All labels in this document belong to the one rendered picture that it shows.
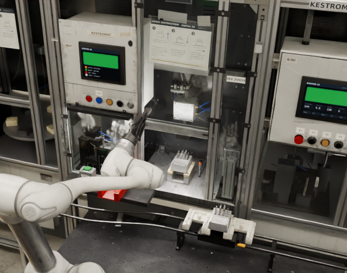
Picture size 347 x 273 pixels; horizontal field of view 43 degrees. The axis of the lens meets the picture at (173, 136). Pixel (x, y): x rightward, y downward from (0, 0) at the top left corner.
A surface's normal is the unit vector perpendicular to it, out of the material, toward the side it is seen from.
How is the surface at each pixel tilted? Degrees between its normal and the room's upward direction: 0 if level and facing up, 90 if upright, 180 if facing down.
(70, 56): 90
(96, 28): 90
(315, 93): 90
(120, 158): 26
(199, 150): 90
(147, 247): 0
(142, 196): 0
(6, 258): 0
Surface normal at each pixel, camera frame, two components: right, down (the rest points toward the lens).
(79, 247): 0.03, -0.88
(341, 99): -0.30, 0.44
